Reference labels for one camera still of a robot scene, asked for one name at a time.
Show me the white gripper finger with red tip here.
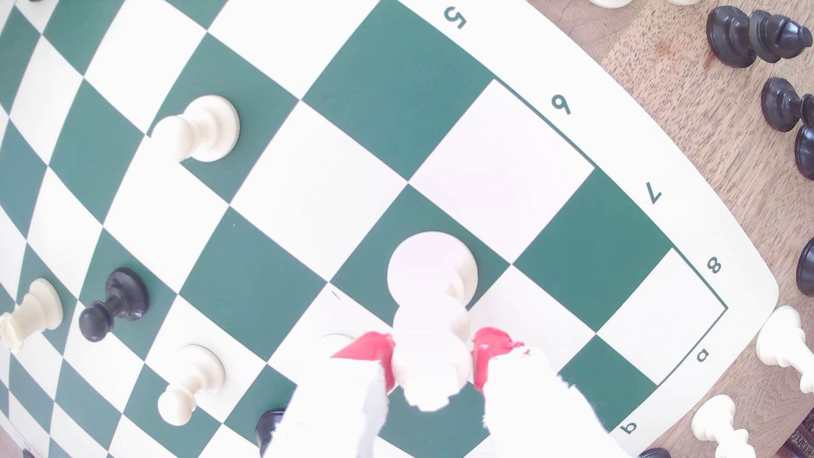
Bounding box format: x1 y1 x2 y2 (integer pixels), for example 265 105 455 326
472 327 627 458
262 332 396 458

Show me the white chess bishop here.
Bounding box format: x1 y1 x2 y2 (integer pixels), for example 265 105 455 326
387 231 479 412

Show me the white chess pawn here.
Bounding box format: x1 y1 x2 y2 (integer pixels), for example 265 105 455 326
158 345 226 427
151 95 241 163

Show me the black chess pawn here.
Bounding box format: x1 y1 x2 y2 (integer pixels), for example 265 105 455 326
79 268 150 343

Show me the green and white chess mat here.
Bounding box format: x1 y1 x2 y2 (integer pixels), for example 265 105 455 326
0 0 780 458

